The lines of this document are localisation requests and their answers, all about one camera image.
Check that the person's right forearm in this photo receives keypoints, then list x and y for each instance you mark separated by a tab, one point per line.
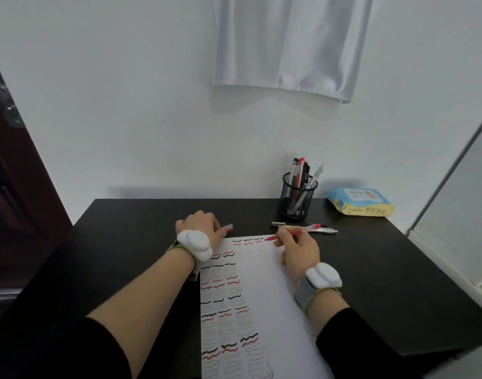
327	311

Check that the clear pen with black cap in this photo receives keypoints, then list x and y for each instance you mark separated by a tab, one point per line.
295	171

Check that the person's left forearm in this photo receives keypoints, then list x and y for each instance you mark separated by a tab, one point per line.
146	296

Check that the white paper with wavy lines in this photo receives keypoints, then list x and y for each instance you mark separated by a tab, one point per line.
260	311

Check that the white wrist tracker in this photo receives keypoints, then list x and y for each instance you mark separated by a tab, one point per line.
195	242
323	275

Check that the black mesh pen holder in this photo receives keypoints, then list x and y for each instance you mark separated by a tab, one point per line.
297	201

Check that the black sleeve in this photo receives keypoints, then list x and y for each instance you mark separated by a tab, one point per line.
59	351
363	347

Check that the clear pen with white end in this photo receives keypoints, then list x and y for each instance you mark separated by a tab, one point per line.
325	231

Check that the clear pen with red cap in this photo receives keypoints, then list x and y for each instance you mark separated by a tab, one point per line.
301	171

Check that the clear transparent pen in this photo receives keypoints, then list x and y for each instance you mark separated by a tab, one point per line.
317	175

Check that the red pen cap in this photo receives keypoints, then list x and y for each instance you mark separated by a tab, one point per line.
228	228

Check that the dark brown door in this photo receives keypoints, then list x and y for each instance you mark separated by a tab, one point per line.
16	201

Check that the person's right hand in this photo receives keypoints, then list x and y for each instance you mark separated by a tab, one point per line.
302	252

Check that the white hanging cloth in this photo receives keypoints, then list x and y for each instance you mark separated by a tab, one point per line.
288	43

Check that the person's right thumb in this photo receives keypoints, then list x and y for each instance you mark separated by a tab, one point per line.
281	241

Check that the person's left hand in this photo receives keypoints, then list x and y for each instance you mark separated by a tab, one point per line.
199	223

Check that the black clip pen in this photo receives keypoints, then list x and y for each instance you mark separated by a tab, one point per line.
307	175

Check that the blue and yellow tissue pack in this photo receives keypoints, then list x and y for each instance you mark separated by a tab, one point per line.
361	202

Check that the person's left fingers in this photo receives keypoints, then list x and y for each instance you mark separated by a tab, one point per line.
220	234

